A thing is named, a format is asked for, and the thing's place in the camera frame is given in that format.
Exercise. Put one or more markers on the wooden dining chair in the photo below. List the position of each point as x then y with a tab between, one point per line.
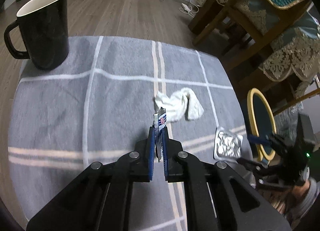
286	19

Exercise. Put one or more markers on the blue white small wrapper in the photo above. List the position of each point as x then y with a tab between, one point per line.
159	122

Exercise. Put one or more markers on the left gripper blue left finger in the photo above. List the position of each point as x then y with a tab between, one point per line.
151	150

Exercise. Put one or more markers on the water bottle pack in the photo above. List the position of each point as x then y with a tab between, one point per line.
286	121

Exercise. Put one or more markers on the crumpled white tissue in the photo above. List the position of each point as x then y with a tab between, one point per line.
180	103

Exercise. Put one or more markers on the grey plaid table cloth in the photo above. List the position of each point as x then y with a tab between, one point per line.
78	139

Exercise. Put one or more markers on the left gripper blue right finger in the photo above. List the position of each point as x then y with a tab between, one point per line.
164	136

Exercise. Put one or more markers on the person's right hand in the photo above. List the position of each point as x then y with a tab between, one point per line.
299	192

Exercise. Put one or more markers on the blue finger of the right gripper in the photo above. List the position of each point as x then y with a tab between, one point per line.
258	140

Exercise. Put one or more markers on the blue yellow-rimmed trash bin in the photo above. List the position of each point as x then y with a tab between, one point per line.
261	123

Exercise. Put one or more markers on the lace tablecloth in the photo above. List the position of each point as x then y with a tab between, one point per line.
295	51

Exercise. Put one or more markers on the silver foil packet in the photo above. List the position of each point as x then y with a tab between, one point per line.
227	145

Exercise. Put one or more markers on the black mug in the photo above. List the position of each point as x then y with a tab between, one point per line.
43	25

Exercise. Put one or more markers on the white power strip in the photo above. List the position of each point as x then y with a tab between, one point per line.
190	9

